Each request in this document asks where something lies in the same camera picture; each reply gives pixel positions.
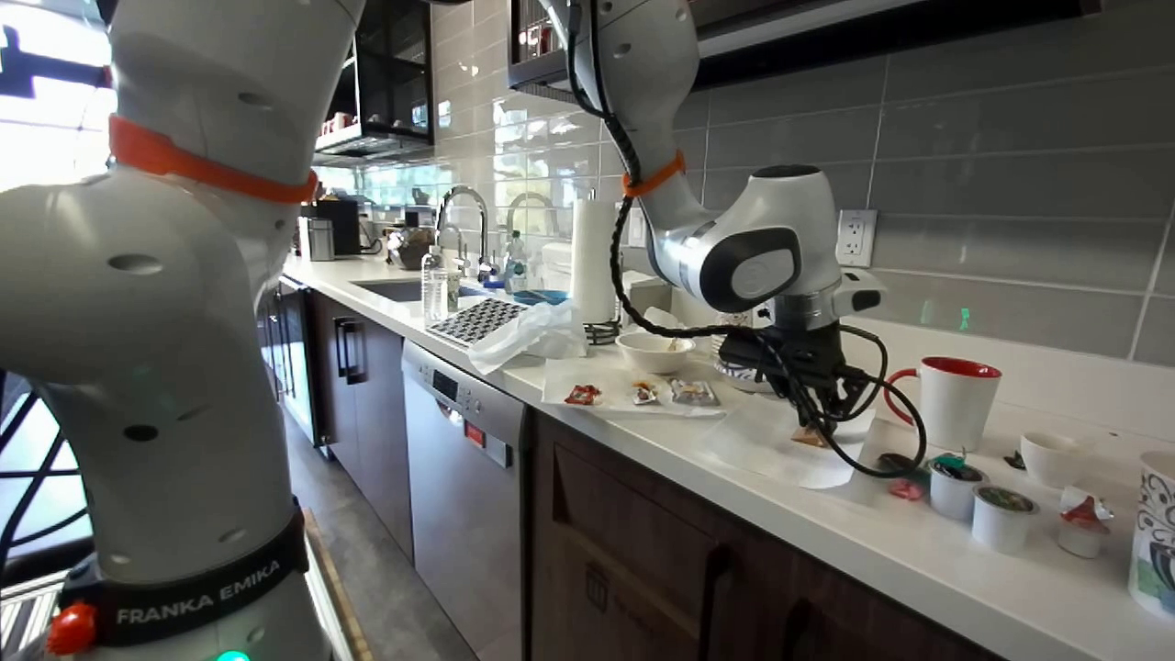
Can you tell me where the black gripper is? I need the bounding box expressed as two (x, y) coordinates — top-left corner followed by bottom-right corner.
(721, 325), (867, 429)

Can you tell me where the small brown tissue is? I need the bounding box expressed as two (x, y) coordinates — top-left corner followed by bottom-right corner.
(795, 425), (829, 447)

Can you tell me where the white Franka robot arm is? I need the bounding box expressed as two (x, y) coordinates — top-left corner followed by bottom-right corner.
(0, 0), (882, 661)

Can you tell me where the torn red creamer cup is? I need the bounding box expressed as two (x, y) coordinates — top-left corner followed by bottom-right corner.
(1057, 487), (1115, 560)

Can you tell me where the large white paper napkin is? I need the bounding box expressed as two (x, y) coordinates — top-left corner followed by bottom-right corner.
(740, 412), (877, 492)

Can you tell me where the stainless steel dishwasher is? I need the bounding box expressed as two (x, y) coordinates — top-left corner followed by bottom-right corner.
(399, 344), (525, 661)

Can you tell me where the chrome sink faucet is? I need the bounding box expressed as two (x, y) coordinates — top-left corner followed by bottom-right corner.
(440, 184), (492, 263)

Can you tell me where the patterned paper cup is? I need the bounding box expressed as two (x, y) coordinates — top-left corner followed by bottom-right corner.
(1128, 452), (1175, 617)

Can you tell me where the white creamer cup green lid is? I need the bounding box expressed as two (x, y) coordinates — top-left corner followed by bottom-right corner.
(931, 456), (986, 523)

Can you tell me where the white bowl with food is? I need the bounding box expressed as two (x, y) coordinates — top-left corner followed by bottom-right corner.
(617, 331), (693, 371)

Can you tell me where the open white creamer cup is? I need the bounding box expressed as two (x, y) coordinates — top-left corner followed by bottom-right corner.
(1020, 435), (1077, 487)

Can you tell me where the white creamer cup dark lid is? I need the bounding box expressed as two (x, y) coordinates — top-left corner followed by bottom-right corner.
(969, 485), (1036, 550)

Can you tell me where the paper towel roll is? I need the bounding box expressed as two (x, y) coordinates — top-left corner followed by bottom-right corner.
(568, 202), (615, 325)

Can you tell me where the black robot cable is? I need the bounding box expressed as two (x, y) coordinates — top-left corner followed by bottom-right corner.
(563, 0), (934, 483)

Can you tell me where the checkerboard calibration board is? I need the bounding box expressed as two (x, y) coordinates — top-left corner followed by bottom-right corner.
(434, 298), (525, 349)

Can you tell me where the white napkin with sauce packets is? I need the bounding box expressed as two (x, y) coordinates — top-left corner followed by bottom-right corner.
(539, 361), (723, 415)

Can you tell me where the white mug red handle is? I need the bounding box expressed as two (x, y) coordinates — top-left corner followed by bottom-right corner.
(887, 358), (1004, 447)

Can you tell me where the white wall power outlet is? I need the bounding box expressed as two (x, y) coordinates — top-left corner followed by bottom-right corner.
(834, 208), (877, 268)

